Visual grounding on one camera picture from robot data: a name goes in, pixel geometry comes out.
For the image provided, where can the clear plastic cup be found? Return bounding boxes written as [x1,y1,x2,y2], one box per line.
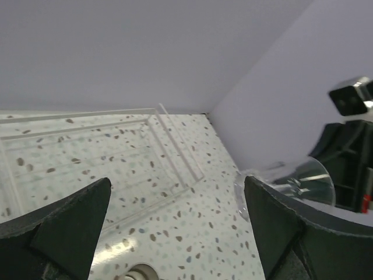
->
[234,156,336,221]

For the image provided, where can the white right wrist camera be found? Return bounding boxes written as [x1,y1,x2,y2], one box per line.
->
[329,76,372,117]

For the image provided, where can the red plastic cup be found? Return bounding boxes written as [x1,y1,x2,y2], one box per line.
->
[118,263,160,280]

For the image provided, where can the clear wire dish rack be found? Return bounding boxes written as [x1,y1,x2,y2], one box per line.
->
[1,106,203,228]

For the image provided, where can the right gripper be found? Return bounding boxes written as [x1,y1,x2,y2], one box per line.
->
[309,121,372,213]

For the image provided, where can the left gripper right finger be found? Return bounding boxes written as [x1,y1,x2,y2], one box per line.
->
[244,177,372,279]

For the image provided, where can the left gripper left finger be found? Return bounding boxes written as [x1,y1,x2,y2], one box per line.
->
[1,178,111,279]

